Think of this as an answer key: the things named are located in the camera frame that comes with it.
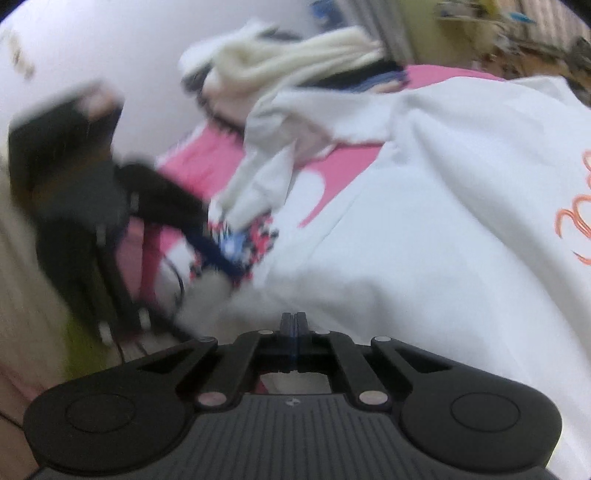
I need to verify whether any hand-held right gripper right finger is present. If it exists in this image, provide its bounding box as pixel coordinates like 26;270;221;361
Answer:
294;312;467;411

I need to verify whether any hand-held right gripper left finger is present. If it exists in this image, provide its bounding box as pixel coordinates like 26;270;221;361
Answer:
120;312;295;411

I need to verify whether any stack of folded clothes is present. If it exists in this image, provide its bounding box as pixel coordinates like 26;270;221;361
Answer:
203;25;409;130

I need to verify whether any blue water jug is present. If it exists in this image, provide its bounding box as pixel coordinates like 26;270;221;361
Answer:
309;0;352;28

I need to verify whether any grey curtain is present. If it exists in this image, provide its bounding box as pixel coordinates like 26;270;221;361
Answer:
360;0;435;61

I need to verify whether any pink floral blanket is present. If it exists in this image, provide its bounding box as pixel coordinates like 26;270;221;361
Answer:
115;65;504;333

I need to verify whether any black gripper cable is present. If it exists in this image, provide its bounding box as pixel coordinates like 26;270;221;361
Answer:
157;249;186;326

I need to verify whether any white and grey folded pile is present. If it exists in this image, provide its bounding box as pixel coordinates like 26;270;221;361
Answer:
178;18;278;88

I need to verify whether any white sweatshirt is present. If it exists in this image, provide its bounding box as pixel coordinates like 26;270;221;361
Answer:
178;76;591;480

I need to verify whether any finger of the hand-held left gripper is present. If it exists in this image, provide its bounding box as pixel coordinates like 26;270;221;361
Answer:
115;162;243;280

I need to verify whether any folding table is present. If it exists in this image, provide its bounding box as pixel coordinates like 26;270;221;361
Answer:
434;0;591;58

